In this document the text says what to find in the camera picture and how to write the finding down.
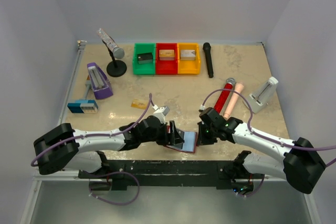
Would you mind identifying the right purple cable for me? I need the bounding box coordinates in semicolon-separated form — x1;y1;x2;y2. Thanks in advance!
201;89;336;168

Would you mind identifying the red plastic bin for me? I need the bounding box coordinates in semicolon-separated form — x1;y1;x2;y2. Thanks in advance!
155;43;178;75

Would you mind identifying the tan card in red bin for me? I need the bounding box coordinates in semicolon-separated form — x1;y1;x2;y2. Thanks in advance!
159;49;175;61

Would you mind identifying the blue grey block toy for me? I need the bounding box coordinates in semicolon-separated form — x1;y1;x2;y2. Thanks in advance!
67;76;98;114

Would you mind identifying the red microphone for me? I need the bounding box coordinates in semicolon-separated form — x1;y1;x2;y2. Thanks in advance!
214;78;236;113

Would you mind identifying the black card in green bin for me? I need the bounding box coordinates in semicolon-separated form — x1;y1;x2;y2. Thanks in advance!
137;52;153;65

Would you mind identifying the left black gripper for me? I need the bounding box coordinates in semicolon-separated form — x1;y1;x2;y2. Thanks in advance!
141;121;184;146

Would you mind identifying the pink microphone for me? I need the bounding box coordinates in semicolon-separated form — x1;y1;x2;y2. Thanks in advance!
223;83;244;120

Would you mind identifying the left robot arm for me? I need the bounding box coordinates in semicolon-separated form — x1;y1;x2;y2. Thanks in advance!
31;115;185;178

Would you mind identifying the glitter silver microphone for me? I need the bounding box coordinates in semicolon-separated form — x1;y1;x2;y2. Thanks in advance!
97;28;124;59

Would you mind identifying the aluminium frame rail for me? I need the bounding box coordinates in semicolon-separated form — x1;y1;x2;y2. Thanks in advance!
19;40;87;224

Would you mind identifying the green plastic bin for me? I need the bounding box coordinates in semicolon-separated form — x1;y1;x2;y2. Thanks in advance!
132;43;156;75

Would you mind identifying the red leather card holder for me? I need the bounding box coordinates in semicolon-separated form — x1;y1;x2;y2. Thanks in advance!
165;129;198;153

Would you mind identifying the tan card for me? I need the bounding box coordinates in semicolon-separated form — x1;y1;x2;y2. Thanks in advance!
131;99;148;110
159;49;175;61

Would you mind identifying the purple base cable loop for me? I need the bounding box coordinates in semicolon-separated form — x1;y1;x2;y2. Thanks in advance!
88;171;140;206

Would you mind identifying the black microphone stand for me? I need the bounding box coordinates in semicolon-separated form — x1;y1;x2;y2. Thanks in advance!
102;41;127;77

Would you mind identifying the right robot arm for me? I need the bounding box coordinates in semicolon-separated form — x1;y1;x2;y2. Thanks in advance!
199;106;327;194

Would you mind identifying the yellow plastic bin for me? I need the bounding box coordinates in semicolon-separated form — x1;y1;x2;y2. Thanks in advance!
177;43;201;75

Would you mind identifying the silver card in yellow bin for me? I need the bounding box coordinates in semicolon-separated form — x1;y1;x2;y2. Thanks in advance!
180;49;196;61

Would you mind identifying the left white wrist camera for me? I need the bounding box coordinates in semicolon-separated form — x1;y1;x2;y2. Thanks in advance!
153;105;170;124

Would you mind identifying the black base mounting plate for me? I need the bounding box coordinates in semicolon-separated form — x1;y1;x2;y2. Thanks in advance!
78;160;262;190

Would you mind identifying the white metronome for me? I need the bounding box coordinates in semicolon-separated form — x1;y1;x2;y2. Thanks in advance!
244;77;278;114

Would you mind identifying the black microphone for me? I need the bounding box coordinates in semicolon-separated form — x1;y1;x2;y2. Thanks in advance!
203;42;214;78

